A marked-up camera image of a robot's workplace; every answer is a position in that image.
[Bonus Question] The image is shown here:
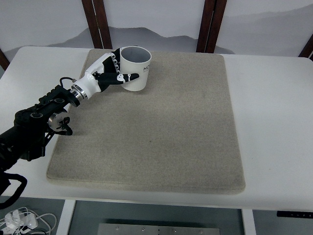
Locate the grey metal plate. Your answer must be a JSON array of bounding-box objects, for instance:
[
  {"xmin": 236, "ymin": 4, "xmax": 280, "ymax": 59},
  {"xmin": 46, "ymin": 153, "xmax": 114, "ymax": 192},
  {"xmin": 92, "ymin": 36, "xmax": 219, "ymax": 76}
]
[{"xmin": 97, "ymin": 223, "xmax": 220, "ymax": 235}]

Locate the white ribbed cup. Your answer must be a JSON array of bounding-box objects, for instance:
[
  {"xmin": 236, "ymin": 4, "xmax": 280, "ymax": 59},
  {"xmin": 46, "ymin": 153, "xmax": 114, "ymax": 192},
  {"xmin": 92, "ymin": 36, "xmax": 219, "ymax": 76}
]
[{"xmin": 120, "ymin": 46, "xmax": 152, "ymax": 92}]

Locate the far right brown wooden post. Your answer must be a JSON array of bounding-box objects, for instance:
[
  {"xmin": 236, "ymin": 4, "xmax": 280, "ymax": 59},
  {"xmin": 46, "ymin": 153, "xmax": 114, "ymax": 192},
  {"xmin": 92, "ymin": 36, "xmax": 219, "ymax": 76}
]
[{"xmin": 298, "ymin": 35, "xmax": 313, "ymax": 60}]

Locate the white power adapter with cables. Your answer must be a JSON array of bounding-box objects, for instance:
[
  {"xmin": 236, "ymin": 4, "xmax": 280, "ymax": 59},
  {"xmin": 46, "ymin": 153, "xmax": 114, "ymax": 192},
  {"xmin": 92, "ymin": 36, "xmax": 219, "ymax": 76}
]
[{"xmin": 0, "ymin": 206, "xmax": 57, "ymax": 235}]

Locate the left brown wooden frame post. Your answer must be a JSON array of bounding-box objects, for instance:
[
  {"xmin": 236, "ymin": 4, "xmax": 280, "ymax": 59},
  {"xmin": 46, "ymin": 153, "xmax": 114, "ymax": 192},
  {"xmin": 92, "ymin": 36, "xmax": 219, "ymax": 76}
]
[{"xmin": 82, "ymin": 0, "xmax": 112, "ymax": 49}]

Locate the beige felt mat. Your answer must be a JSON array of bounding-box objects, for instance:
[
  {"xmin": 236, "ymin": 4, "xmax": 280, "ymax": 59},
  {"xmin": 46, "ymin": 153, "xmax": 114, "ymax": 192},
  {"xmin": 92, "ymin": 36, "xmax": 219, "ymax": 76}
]
[{"xmin": 46, "ymin": 52, "xmax": 246, "ymax": 194}]

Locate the brown wooden frame post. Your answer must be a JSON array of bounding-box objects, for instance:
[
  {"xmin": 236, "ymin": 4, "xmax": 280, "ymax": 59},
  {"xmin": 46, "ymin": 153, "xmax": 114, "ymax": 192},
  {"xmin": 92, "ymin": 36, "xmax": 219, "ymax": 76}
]
[
  {"xmin": 196, "ymin": 0, "xmax": 227, "ymax": 53},
  {"xmin": 82, "ymin": 0, "xmax": 112, "ymax": 49}
]

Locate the far left brown wooden post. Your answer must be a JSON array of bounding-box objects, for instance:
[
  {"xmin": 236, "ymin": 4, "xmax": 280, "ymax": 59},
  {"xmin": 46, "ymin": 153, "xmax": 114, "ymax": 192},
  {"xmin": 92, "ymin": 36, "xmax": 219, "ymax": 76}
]
[{"xmin": 0, "ymin": 49, "xmax": 10, "ymax": 71}]

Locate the black braided cable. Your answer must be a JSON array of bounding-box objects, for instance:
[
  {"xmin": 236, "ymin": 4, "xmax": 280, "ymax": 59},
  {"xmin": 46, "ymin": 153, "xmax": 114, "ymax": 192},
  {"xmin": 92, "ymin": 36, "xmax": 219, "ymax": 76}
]
[{"xmin": 0, "ymin": 171, "xmax": 28, "ymax": 210}]

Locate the right brown wooden frame post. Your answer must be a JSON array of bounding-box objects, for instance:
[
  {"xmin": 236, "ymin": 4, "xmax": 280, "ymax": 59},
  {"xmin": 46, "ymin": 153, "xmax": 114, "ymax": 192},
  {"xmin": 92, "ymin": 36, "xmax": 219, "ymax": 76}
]
[{"xmin": 196, "ymin": 0, "xmax": 227, "ymax": 53}]

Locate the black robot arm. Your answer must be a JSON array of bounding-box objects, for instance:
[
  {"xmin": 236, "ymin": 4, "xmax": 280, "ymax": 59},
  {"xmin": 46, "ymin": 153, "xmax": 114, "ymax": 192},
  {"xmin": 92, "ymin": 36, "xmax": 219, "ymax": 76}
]
[{"xmin": 0, "ymin": 48, "xmax": 140, "ymax": 173}]

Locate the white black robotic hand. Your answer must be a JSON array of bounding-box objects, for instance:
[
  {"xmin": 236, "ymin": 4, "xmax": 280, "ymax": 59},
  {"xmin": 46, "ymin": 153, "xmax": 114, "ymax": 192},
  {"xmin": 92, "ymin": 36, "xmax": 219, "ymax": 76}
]
[{"xmin": 77, "ymin": 48, "xmax": 139, "ymax": 99}]

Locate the black desk control panel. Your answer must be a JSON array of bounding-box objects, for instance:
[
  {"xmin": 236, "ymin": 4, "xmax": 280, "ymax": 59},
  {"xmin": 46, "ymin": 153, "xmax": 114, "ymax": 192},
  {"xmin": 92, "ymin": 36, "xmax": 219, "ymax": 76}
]
[{"xmin": 276, "ymin": 211, "xmax": 313, "ymax": 219}]

